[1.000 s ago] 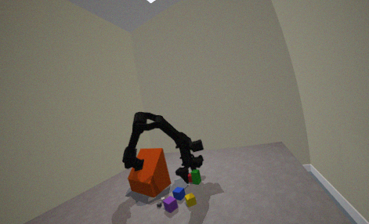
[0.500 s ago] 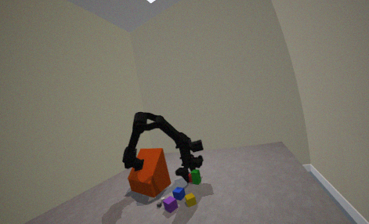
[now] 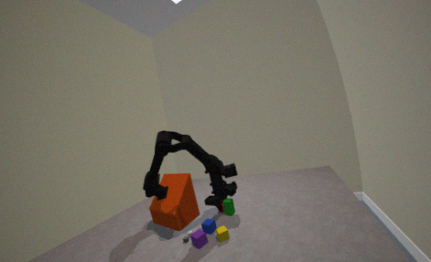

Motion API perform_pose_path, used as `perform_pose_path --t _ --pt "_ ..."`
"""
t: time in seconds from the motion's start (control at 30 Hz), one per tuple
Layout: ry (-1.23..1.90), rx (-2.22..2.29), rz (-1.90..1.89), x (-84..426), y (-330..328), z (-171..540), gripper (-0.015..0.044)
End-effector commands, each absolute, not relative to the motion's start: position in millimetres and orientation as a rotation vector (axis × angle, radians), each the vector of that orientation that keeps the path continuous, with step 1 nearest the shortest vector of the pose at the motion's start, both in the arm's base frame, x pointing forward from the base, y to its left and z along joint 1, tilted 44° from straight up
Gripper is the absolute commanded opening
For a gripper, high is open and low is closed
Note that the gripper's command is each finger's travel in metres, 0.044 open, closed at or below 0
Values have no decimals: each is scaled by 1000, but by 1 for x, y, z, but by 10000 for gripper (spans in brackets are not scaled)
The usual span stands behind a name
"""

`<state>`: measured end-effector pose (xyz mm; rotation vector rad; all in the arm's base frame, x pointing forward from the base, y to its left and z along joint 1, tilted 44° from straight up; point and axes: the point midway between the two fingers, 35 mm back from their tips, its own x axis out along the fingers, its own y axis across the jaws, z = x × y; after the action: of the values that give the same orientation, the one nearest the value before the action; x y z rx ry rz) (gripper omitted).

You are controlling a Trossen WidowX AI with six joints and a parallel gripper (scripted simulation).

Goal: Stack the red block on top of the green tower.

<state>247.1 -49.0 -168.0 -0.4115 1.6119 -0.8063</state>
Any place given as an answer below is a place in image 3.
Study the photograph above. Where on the blue block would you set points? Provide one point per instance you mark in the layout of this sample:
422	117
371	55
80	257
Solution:
209	226

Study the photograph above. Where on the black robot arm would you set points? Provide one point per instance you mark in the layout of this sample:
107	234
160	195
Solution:
212	164

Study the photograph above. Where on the yellow cube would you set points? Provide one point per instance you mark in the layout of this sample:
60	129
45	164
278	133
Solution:
223	233

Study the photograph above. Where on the green block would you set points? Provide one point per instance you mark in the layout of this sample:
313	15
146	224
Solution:
228	203
229	211

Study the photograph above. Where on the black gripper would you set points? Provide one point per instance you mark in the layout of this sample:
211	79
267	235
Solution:
217	199

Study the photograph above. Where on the purple block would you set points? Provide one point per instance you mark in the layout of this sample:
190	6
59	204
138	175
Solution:
199	239

